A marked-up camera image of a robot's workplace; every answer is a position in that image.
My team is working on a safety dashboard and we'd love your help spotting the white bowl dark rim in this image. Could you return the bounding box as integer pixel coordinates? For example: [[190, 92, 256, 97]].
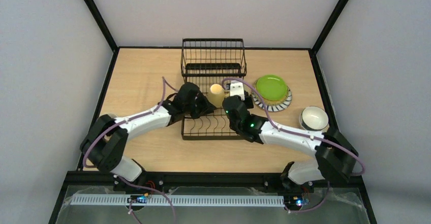
[[299, 106, 329, 131]]

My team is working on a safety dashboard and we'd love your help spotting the black wire dish rack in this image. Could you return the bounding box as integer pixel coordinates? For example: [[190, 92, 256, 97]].
[[180, 38, 247, 140]]

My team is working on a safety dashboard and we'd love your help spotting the yellow handled mug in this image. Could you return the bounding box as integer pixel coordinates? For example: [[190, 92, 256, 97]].
[[206, 84, 225, 108]]

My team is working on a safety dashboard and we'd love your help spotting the blue striped white plate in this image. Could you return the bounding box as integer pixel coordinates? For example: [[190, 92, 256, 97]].
[[252, 87, 292, 112]]

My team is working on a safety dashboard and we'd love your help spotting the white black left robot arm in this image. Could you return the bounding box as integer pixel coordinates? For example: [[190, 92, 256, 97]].
[[80, 82, 216, 182]]

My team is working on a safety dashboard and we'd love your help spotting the controller board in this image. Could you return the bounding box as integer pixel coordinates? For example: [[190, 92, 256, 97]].
[[284, 195, 310, 206], [127, 195, 149, 204]]

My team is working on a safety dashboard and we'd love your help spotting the left controller board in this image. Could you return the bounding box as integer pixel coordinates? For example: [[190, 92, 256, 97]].
[[127, 195, 149, 204]]

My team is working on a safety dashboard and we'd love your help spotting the black aluminium frame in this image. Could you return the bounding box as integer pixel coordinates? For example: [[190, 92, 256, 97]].
[[49, 0, 377, 223]]

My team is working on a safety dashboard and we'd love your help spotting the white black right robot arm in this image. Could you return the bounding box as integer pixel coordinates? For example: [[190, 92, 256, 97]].
[[222, 95, 359, 185]]

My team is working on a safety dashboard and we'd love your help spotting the green plate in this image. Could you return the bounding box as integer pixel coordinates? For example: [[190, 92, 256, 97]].
[[256, 75, 288, 101]]

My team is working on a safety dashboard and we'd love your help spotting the right controller board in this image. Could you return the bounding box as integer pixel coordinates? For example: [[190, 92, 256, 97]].
[[284, 195, 310, 206]]

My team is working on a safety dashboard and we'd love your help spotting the white slotted cable duct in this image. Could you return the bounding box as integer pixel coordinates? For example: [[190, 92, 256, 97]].
[[70, 194, 284, 207]]

